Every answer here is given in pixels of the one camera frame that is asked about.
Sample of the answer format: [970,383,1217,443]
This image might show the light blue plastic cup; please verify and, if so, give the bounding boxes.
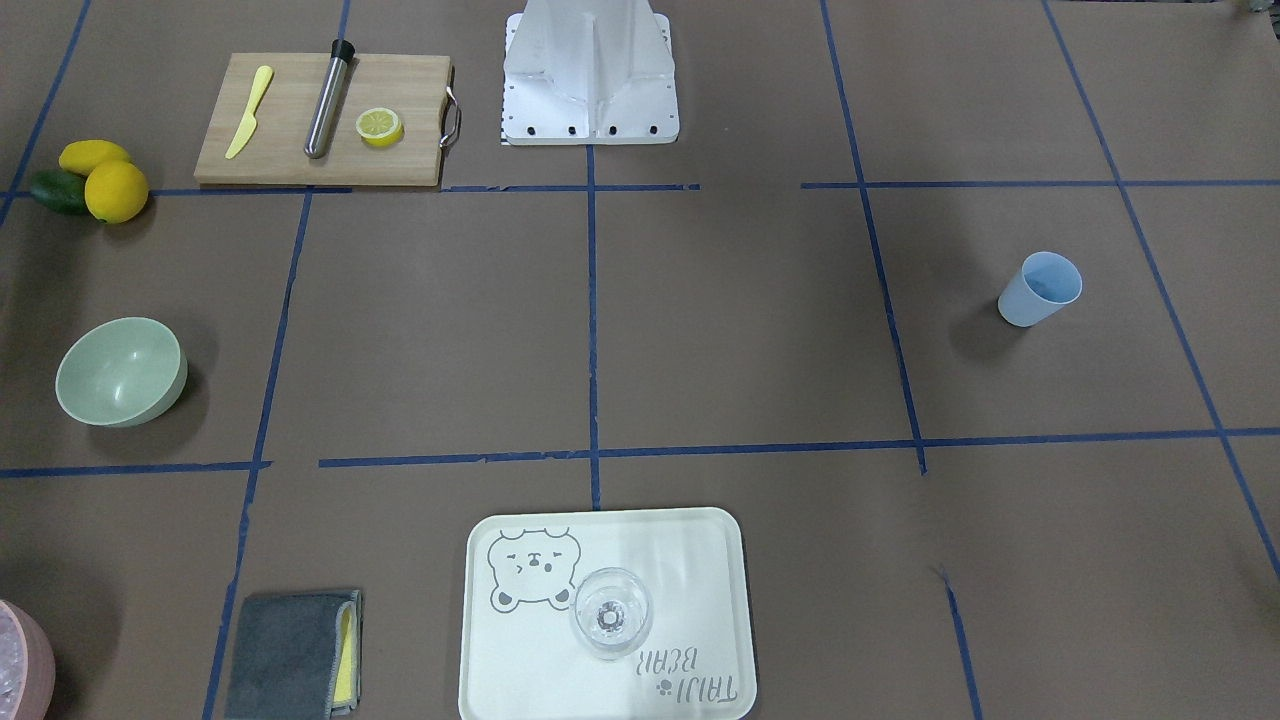
[997,251,1083,328]

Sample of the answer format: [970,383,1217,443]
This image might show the green bowl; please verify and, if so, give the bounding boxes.
[55,316,189,428]

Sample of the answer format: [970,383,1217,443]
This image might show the pink bowl of ice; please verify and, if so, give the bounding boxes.
[1,600,56,719]

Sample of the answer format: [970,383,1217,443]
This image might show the clear wine glass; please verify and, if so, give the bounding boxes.
[572,568,655,662]

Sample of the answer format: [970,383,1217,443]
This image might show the cream bear tray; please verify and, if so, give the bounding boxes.
[457,507,756,719]

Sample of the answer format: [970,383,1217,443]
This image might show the lemon half slice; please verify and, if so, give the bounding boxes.
[355,108,404,149]

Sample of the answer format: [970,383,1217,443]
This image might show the wooden cutting board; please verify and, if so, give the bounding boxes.
[195,53,454,188]

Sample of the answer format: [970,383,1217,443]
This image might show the steel muddler black cap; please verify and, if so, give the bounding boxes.
[303,38,355,159]

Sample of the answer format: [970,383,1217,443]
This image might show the yellow sponge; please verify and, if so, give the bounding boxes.
[330,602,358,715]

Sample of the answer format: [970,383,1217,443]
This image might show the grey folded cloth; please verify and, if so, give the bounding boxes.
[224,588,364,719]

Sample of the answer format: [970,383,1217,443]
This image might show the yellow plastic knife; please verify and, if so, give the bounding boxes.
[224,65,274,160]

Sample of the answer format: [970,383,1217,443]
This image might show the yellow lemon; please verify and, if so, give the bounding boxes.
[58,138,132,177]
[84,160,150,225]

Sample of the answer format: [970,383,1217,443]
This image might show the green lime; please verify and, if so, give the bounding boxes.
[29,169,90,217]

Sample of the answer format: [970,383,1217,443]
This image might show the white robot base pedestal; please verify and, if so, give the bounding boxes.
[500,1,681,146]

